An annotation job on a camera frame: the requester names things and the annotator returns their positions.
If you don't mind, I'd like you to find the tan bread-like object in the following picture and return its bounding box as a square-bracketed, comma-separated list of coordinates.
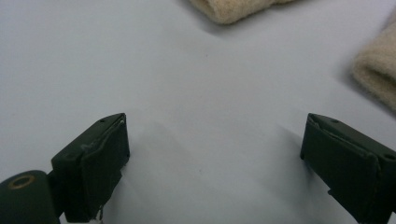
[186, 0, 297, 25]

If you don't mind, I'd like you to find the beige knit glove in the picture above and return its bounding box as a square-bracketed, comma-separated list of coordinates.
[352, 18, 396, 114]

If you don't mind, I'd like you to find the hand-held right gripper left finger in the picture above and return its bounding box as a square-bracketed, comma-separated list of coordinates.
[50, 112, 131, 224]

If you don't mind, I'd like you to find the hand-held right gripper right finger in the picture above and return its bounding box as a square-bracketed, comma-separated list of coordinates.
[300, 112, 396, 224]

